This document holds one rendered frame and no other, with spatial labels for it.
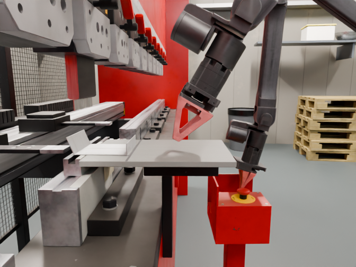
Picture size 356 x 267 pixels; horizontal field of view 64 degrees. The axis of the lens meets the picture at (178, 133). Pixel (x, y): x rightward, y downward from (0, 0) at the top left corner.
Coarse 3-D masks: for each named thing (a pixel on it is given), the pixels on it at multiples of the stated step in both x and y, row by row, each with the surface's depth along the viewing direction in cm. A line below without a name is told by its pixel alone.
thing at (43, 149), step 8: (0, 136) 58; (0, 144) 58; (8, 144) 61; (0, 152) 53; (8, 152) 53; (16, 152) 53; (24, 152) 53; (32, 152) 53; (40, 152) 53; (48, 152) 53; (56, 152) 53; (64, 152) 54
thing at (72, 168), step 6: (96, 138) 66; (108, 138) 67; (72, 156) 50; (78, 156) 53; (66, 162) 48; (72, 162) 50; (78, 162) 48; (66, 168) 49; (72, 168) 49; (78, 168) 49; (66, 174) 49; (72, 174) 49; (78, 174) 49
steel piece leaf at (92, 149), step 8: (96, 144) 59; (104, 144) 59; (112, 144) 59; (120, 144) 59; (128, 144) 51; (80, 152) 52; (88, 152) 52; (96, 152) 52; (104, 152) 52; (112, 152) 52; (120, 152) 52; (128, 152) 51
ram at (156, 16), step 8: (144, 0) 111; (152, 0) 141; (160, 0) 192; (136, 8) 92; (144, 8) 111; (152, 8) 141; (160, 8) 193; (152, 16) 141; (160, 16) 193; (152, 24) 141; (160, 24) 193; (160, 32) 193; (160, 40) 193
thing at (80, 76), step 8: (72, 56) 48; (80, 56) 50; (72, 64) 48; (80, 64) 50; (88, 64) 54; (72, 72) 48; (80, 72) 50; (88, 72) 54; (72, 80) 49; (80, 80) 50; (88, 80) 54; (72, 88) 49; (80, 88) 50; (88, 88) 54; (72, 96) 49; (80, 96) 50; (88, 96) 54; (80, 104) 52; (88, 104) 57
